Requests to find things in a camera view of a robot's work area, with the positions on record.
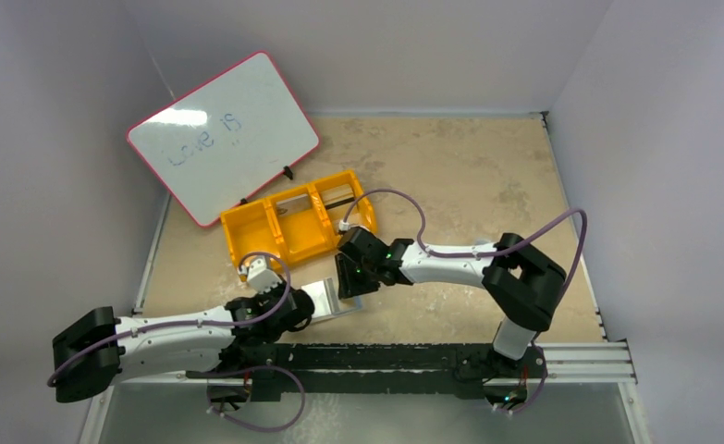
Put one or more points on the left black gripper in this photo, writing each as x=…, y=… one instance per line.
x=297, y=304

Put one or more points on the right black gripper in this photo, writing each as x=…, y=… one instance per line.
x=358, y=260

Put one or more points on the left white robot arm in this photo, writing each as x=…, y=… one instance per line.
x=102, y=349

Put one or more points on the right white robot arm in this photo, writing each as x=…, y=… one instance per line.
x=524, y=282

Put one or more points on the cards in right compartment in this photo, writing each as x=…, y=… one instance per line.
x=337, y=201

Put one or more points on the card in middle compartment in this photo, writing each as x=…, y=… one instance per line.
x=294, y=205

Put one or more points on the yellow plastic compartment tray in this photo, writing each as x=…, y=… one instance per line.
x=255, y=227

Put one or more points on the black whiteboard stand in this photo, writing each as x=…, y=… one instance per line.
x=286, y=172

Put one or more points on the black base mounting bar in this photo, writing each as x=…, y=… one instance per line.
x=467, y=371

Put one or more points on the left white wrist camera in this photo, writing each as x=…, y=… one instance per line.
x=259, y=275

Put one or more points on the white board with pink frame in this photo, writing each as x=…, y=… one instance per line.
x=220, y=143

